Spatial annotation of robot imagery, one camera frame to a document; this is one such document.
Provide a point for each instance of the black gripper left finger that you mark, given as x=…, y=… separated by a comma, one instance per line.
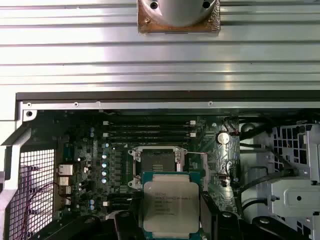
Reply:
x=125, y=225

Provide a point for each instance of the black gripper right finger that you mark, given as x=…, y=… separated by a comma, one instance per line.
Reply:
x=228, y=225

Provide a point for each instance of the silver CPU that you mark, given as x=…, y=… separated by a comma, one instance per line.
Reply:
x=171, y=200

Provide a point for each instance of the RAM slot white clips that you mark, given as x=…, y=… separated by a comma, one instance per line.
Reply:
x=117, y=203
x=150, y=123

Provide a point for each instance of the RAM slot black clips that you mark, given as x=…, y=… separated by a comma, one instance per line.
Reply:
x=150, y=140
x=150, y=129
x=120, y=195

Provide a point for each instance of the CPU socket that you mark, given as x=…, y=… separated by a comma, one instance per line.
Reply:
x=157, y=160

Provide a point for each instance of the silver port block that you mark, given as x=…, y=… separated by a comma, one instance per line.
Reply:
x=64, y=180
x=65, y=170
x=65, y=191

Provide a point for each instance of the silver drive cage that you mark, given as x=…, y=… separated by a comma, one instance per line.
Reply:
x=295, y=195

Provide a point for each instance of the silver coin battery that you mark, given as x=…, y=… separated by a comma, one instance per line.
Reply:
x=222, y=138

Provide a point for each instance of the green motherboard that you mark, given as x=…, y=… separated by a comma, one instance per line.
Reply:
x=82, y=130

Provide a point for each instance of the black PC case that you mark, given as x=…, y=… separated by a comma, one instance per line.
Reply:
x=75, y=95

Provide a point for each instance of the square brown base plate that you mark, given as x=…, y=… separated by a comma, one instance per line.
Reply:
x=150, y=28

